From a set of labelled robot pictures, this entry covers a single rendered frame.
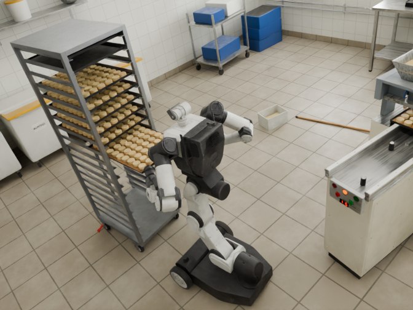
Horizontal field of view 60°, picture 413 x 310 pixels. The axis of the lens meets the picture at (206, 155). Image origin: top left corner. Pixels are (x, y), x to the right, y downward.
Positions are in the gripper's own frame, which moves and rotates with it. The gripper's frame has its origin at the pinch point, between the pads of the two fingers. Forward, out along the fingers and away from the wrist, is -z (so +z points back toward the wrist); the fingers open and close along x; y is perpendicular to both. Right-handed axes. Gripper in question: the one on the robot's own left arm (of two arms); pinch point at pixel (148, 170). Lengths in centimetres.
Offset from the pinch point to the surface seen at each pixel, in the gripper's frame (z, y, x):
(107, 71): -65, 3, 46
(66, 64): -27, 23, 70
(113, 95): -44, 4, 37
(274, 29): -373, -296, -81
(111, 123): -42.2, 12.4, 17.6
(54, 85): -67, 40, 46
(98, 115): -43, 18, 27
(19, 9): -282, 69, 62
